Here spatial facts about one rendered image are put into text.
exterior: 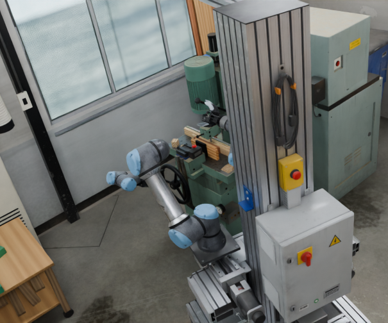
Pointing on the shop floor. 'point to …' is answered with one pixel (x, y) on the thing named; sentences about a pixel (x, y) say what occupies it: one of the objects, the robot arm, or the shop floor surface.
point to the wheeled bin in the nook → (379, 52)
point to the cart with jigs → (15, 277)
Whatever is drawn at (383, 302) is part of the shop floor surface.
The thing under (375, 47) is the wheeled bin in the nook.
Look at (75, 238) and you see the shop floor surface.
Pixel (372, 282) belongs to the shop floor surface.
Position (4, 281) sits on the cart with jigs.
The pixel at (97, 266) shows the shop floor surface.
